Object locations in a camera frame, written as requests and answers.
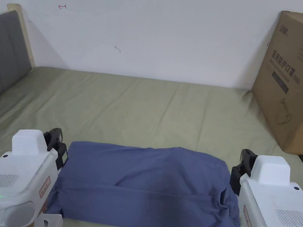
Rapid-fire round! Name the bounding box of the dark blue garment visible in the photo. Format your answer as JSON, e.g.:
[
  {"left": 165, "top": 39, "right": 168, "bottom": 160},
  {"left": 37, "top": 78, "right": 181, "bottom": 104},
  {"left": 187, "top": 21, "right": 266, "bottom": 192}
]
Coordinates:
[{"left": 43, "top": 132, "right": 260, "bottom": 227}]

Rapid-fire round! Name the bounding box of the bed with pale green sheet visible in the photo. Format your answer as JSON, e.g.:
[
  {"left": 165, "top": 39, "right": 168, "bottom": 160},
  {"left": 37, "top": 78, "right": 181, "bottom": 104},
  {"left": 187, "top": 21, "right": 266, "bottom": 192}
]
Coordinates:
[{"left": 0, "top": 60, "right": 303, "bottom": 227}]

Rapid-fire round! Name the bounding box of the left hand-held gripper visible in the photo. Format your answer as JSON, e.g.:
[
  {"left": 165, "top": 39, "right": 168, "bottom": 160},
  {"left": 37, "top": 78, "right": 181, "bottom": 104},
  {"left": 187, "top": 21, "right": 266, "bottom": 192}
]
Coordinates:
[{"left": 0, "top": 121, "right": 74, "bottom": 227}]

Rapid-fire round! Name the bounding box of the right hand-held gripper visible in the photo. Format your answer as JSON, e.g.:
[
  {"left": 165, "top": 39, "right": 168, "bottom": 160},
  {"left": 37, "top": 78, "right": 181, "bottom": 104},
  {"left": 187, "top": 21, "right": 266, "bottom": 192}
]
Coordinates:
[{"left": 225, "top": 147, "right": 303, "bottom": 227}]

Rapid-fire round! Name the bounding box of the grey padded headboard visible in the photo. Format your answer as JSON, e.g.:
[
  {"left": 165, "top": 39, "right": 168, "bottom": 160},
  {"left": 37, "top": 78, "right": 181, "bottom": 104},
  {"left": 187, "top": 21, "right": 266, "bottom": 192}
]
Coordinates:
[{"left": 0, "top": 2, "right": 43, "bottom": 118}]

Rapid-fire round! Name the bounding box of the large brown cardboard carton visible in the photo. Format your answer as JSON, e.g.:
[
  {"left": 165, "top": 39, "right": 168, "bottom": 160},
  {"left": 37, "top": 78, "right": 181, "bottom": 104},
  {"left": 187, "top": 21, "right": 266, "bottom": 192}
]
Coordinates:
[{"left": 244, "top": 7, "right": 303, "bottom": 156}]

